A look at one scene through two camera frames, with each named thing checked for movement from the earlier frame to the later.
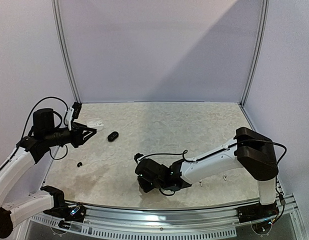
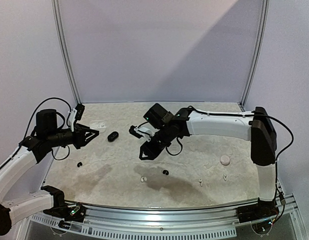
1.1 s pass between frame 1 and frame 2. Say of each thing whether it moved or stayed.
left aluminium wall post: stayed
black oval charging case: stayed
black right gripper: moved
